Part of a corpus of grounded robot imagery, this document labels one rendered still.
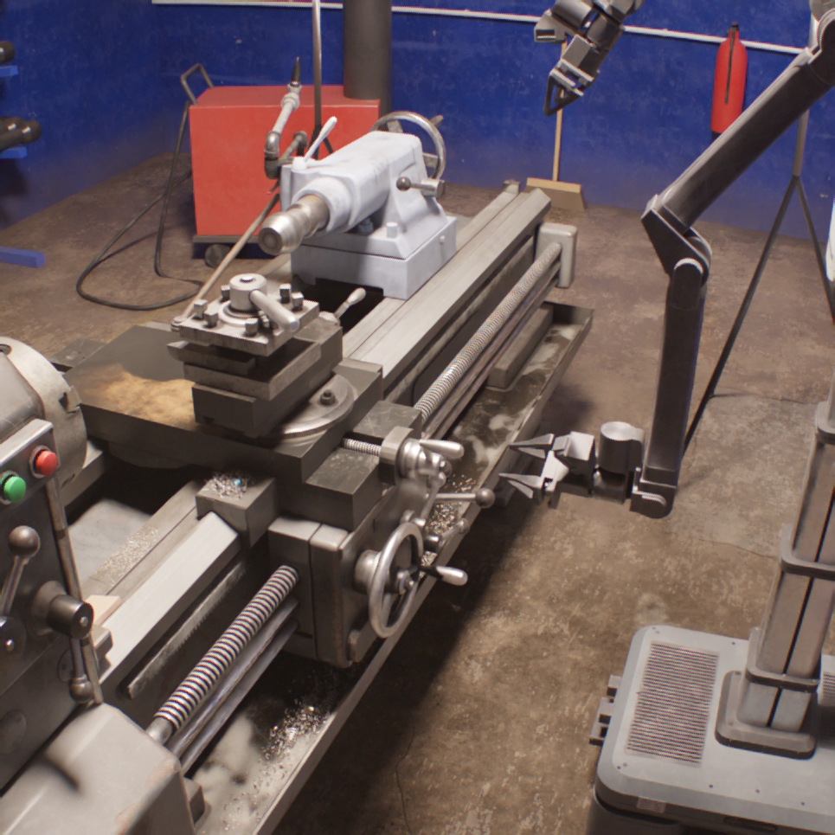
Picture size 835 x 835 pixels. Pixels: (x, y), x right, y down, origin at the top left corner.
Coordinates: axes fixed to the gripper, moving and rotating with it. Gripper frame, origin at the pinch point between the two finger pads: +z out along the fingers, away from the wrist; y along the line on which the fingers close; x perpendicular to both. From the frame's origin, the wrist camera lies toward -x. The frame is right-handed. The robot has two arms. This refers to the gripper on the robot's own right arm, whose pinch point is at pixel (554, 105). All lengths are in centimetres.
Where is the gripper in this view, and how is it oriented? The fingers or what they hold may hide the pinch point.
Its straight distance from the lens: 194.3
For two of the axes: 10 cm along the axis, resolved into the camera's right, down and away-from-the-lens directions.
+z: -4.7, 6.8, 5.6
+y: -3.3, 4.5, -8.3
